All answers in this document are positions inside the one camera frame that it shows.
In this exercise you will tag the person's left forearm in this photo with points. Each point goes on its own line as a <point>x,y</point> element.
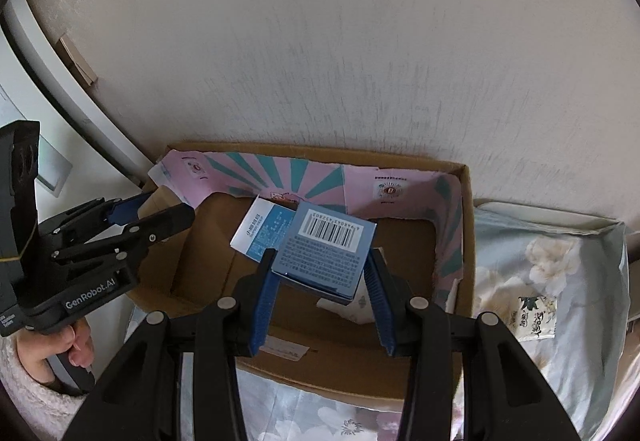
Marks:
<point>30,401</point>

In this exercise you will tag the pink and teal cardboard liner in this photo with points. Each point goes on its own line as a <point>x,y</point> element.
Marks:
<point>325,181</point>

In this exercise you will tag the white and blue box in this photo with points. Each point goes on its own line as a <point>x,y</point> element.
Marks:
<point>265,231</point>

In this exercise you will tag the white window frame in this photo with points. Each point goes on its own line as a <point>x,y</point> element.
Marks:
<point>60,86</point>

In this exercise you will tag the small brown cardboard piece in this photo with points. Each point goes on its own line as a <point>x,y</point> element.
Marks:
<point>75,56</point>

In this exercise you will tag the white paper packet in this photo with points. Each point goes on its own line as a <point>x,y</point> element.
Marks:
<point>357,308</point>

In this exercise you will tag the person's left hand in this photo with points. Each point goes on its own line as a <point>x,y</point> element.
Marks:
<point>80,346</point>

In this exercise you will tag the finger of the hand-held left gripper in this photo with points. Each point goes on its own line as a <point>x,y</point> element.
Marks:
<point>160,221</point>
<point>127,208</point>

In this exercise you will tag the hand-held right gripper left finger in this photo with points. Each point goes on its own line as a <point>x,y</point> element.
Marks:
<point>264,301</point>

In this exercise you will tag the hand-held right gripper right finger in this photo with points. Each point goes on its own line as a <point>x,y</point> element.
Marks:
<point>380,306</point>

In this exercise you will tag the brown cardboard box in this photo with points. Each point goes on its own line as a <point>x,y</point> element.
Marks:
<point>210,266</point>

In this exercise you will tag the white shipping label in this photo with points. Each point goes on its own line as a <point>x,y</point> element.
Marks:
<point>285,349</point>

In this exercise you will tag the floral bedsheet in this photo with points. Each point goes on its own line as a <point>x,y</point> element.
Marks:
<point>525,271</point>

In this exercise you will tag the blue box with barcode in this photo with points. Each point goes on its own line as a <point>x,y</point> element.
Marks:
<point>325,256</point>

